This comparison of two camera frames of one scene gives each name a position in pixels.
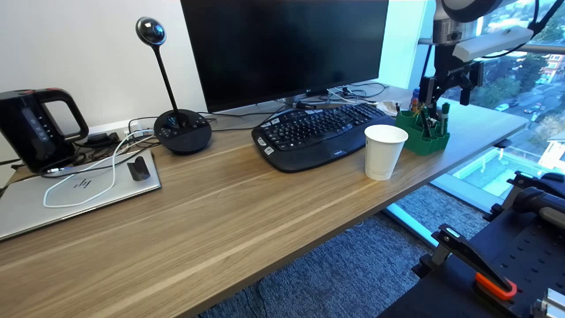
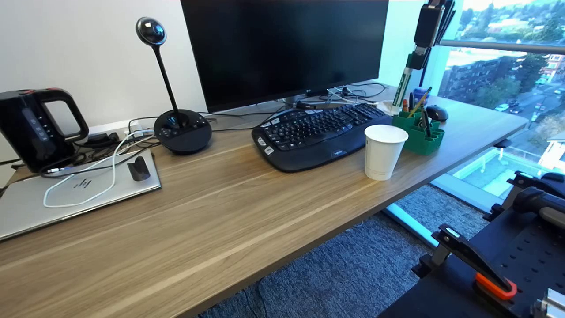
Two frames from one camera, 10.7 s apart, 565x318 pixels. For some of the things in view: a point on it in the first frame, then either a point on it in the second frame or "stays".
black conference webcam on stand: (178, 129) stays
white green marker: (443, 119) to (400, 89)
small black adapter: (137, 168) stays
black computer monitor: (263, 48) stays
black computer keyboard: (305, 136) stays
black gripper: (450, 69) to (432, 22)
